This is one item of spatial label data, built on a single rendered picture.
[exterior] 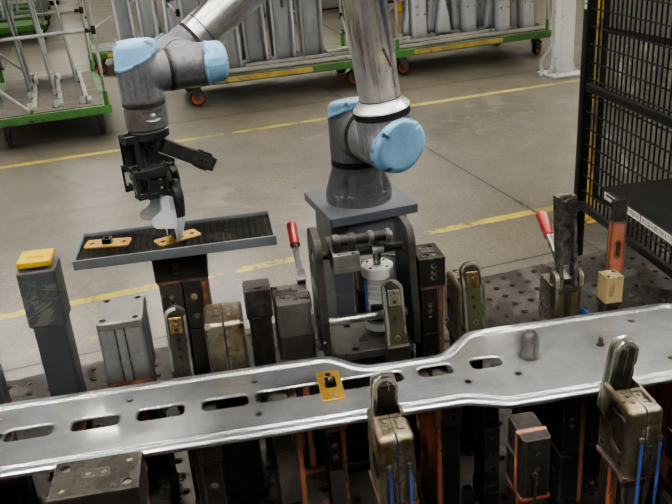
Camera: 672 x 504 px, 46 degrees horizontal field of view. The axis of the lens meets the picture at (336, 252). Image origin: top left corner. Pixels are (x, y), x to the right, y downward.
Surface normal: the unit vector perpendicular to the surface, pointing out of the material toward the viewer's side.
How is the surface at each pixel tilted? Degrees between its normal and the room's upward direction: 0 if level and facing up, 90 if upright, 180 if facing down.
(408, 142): 98
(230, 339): 90
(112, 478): 0
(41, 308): 90
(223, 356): 90
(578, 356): 0
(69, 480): 0
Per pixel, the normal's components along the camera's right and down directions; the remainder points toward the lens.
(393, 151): 0.48, 0.44
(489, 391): -0.07, -0.91
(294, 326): 0.17, 0.39
